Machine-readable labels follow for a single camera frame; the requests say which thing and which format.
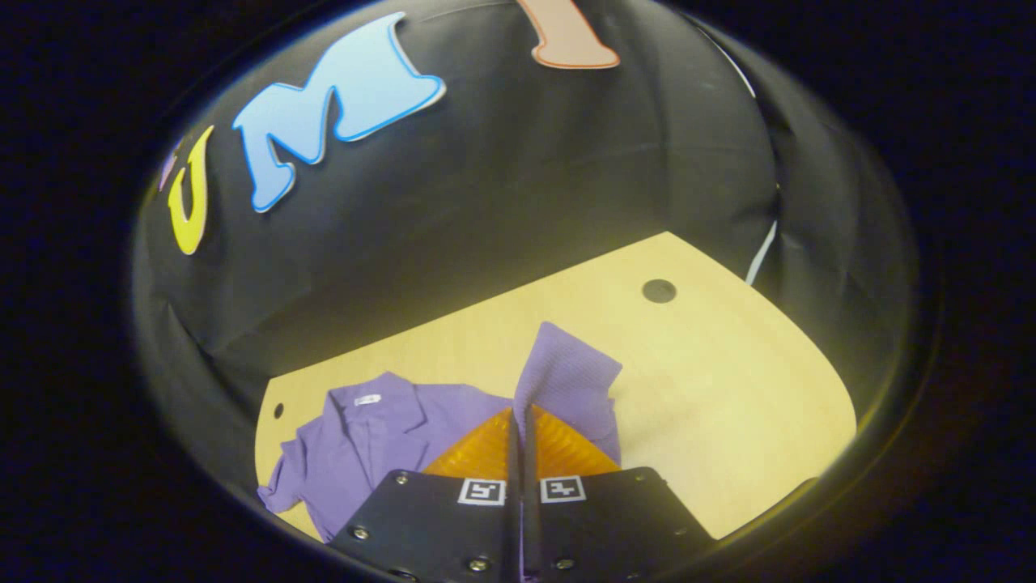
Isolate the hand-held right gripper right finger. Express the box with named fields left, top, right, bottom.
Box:
left=522, top=403, right=719, bottom=583

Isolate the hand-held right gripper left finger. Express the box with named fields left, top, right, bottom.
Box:
left=326, top=405, right=523, bottom=583

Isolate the purple button shirt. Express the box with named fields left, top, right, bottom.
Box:
left=257, top=321, right=624, bottom=545

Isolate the white cable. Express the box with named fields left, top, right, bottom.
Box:
left=744, top=219, right=779, bottom=287

